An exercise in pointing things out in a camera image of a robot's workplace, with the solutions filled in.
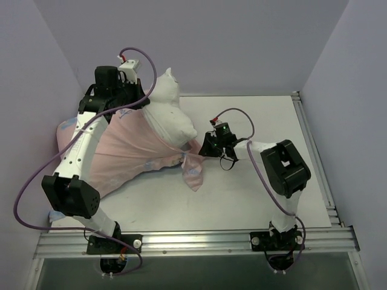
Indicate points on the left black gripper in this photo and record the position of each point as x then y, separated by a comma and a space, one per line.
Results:
138, 101

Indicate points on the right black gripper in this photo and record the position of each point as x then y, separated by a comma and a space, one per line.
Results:
206, 145

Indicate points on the white pillow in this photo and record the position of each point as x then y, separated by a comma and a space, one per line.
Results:
164, 114

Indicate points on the pink pillowcase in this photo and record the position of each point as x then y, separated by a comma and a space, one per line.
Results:
129, 147

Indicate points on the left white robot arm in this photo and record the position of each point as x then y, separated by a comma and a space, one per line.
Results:
68, 189

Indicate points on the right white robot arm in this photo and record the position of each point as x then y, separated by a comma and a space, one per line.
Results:
280, 167

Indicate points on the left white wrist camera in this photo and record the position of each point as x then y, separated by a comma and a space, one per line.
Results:
130, 68

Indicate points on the front aluminium rail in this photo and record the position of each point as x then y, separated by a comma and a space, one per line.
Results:
196, 243

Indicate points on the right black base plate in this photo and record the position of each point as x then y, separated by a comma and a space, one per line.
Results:
275, 241

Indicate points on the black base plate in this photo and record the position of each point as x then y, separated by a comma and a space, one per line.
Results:
103, 246
275, 241

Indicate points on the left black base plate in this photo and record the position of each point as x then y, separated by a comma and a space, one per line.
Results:
103, 246

